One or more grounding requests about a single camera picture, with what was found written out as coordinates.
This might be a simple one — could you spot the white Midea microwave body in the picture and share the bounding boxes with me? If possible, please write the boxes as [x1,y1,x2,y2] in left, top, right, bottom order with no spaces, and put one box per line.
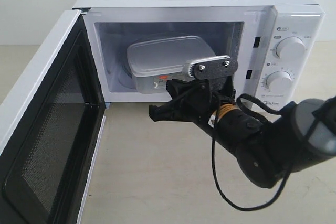
[74,0,324,109]

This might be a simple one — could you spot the upper white power knob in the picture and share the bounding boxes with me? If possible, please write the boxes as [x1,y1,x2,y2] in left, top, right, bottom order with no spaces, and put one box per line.
[276,37,306,61]

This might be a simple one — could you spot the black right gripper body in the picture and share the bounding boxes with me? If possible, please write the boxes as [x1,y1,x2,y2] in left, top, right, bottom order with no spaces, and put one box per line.
[183,76,236,124]

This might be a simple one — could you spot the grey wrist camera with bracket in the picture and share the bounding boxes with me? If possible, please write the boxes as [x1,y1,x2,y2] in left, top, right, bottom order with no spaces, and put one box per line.
[182,55,238,91]

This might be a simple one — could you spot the black thin cable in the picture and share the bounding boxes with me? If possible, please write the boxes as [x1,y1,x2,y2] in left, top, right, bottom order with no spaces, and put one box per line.
[209,94,336,204]

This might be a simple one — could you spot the clear lidded plastic container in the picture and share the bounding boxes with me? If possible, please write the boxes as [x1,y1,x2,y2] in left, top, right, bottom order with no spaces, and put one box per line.
[126,34,216,94]

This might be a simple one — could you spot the glass microwave turntable plate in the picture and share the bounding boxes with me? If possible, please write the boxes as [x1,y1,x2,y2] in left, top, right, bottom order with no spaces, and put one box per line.
[118,33,187,78]

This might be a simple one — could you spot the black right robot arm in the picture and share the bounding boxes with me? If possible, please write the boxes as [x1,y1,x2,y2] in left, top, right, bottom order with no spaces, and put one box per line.
[149,77,335,188]

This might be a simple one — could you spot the lower white timer knob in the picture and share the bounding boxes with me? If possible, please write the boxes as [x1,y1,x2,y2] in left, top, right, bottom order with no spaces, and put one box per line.
[266,71,292,93]

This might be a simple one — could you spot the white microwave door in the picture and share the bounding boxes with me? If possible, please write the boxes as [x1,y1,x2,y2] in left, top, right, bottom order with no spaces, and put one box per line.
[1,9,106,223]

